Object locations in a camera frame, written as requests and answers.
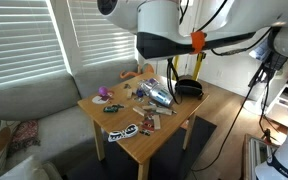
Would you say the clear plastic cup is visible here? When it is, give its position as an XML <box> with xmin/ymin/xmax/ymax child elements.
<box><xmin>137</xmin><ymin>78</ymin><xmax>172</xmax><ymax>103</ymax></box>

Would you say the silver metal cup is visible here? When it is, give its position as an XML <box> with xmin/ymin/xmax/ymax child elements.
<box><xmin>149</xmin><ymin>85</ymin><xmax>176</xmax><ymax>106</ymax></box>

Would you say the clear packet with blue items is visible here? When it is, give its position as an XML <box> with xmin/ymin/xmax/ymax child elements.
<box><xmin>135</xmin><ymin>87</ymin><xmax>147</xmax><ymax>100</ymax></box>

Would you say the clear packet with purple items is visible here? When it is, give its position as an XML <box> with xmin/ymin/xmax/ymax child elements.
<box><xmin>146</xmin><ymin>77</ymin><xmax>160</xmax><ymax>86</ymax></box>

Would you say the light wooden table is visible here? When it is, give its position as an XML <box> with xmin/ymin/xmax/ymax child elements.
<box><xmin>77</xmin><ymin>72</ymin><xmax>210</xmax><ymax>180</ymax></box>

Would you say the small dark toy figure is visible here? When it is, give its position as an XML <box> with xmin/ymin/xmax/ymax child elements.
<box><xmin>102</xmin><ymin>103</ymin><xmax>126</xmax><ymax>114</ymax></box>

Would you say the yellow black pole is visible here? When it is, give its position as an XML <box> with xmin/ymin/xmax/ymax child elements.
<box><xmin>172</xmin><ymin>54</ymin><xmax>181</xmax><ymax>81</ymax></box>
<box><xmin>192</xmin><ymin>51</ymin><xmax>207</xmax><ymax>82</ymax></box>

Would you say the purple ball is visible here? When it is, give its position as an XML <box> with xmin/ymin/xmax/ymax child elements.
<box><xmin>98</xmin><ymin>86</ymin><xmax>110</xmax><ymax>98</ymax></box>

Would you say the black zip case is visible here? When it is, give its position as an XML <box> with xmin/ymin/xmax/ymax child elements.
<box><xmin>174</xmin><ymin>78</ymin><xmax>205</xmax><ymax>100</ymax></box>

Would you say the white window blind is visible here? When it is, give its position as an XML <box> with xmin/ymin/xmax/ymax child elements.
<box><xmin>0</xmin><ymin>0</ymin><xmax>67</xmax><ymax>92</ymax></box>
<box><xmin>67</xmin><ymin>0</ymin><xmax>138</xmax><ymax>67</ymax></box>

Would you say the dark blue rug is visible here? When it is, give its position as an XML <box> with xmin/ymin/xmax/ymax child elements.
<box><xmin>65</xmin><ymin>115</ymin><xmax>218</xmax><ymax>180</ymax></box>

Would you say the white round floor base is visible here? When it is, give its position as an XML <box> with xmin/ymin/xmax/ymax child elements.
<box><xmin>243</xmin><ymin>99</ymin><xmax>268</xmax><ymax>116</ymax></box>

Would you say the grey fabric sofa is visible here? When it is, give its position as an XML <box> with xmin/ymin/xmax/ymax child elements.
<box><xmin>0</xmin><ymin>59</ymin><xmax>139</xmax><ymax>174</ymax></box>

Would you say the silver framed panel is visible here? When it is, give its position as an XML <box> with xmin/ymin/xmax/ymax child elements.
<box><xmin>243</xmin><ymin>133</ymin><xmax>280</xmax><ymax>180</ymax></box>

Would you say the red patterned cushion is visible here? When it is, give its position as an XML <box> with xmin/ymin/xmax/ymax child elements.
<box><xmin>8</xmin><ymin>119</ymin><xmax>42</xmax><ymax>155</ymax></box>

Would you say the white shelf unit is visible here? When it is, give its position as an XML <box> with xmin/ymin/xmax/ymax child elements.
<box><xmin>267</xmin><ymin>78</ymin><xmax>288</xmax><ymax>128</ymax></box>

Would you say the white leather sofa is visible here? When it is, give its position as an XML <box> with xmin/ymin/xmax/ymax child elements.
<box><xmin>0</xmin><ymin>154</ymin><xmax>63</xmax><ymax>180</ymax></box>

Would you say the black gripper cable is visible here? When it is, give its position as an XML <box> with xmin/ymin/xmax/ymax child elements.
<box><xmin>166</xmin><ymin>58</ymin><xmax>183</xmax><ymax>105</ymax></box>

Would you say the orange forearm cable strap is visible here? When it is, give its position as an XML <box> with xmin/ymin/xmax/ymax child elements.
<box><xmin>189</xmin><ymin>30</ymin><xmax>207</xmax><ymax>55</ymax></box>

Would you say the long black floor cable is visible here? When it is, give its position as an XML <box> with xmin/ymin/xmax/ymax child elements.
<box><xmin>190</xmin><ymin>64</ymin><xmax>265</xmax><ymax>173</ymax></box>

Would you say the black hanging cable bundle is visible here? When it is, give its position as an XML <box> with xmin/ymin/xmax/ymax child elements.
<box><xmin>250</xmin><ymin>49</ymin><xmax>288</xmax><ymax>88</ymax></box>

